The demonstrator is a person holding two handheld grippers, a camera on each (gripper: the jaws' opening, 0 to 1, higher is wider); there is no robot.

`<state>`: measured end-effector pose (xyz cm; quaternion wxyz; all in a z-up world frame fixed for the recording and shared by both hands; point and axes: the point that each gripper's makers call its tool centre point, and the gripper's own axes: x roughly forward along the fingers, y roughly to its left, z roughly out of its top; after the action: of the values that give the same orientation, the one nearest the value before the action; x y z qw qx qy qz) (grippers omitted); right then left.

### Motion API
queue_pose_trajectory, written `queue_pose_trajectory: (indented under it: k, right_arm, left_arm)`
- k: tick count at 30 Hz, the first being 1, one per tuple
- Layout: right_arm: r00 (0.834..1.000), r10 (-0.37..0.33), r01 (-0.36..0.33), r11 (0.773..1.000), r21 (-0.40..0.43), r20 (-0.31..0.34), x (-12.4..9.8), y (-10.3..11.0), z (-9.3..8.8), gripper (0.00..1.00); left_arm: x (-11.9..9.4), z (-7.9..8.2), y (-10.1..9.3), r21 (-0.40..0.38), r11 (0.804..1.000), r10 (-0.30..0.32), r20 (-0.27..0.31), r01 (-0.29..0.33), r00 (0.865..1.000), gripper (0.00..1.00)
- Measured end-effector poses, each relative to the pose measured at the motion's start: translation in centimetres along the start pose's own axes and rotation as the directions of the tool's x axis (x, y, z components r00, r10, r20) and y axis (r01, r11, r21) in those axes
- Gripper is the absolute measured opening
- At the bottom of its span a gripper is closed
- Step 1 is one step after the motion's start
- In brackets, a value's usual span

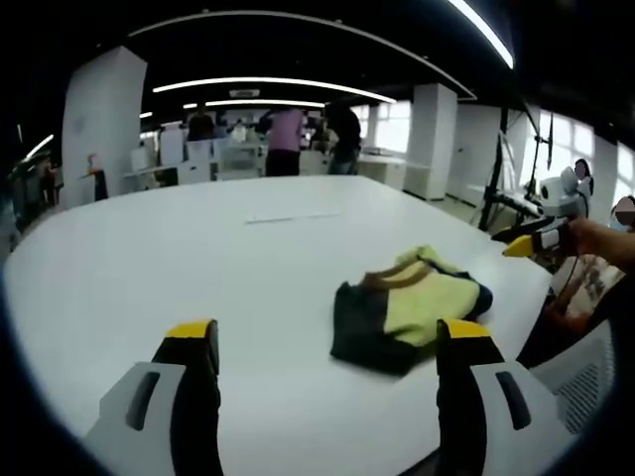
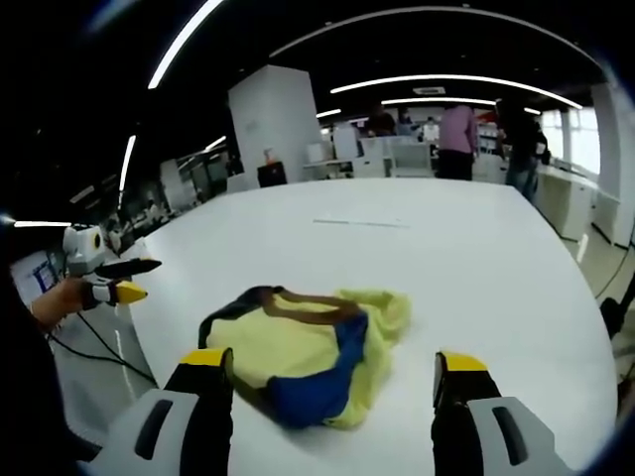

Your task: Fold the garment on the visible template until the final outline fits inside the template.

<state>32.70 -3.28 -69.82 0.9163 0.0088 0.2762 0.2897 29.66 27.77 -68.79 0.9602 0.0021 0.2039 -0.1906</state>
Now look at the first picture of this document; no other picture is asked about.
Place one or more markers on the wide white pillar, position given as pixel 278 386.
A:
pixel 101 124

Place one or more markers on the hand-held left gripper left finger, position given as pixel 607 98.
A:
pixel 149 421

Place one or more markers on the orange and black stand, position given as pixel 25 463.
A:
pixel 94 176

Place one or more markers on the yellow-green and dark garment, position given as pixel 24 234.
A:
pixel 412 310

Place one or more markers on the white background desk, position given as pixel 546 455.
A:
pixel 392 171

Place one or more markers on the narrow white pillar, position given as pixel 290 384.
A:
pixel 429 141

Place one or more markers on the long ceiling light strip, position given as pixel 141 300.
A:
pixel 488 32

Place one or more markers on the white mesh chair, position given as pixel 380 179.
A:
pixel 580 382

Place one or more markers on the person's right hand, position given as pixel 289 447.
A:
pixel 602 243

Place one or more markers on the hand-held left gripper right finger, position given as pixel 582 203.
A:
pixel 516 421

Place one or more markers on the black tripod stand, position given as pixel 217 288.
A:
pixel 501 168

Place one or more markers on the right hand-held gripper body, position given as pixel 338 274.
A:
pixel 563 191

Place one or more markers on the curved ceiling light strip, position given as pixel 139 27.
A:
pixel 268 84

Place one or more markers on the person's floral patterned clothing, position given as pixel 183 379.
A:
pixel 588 285

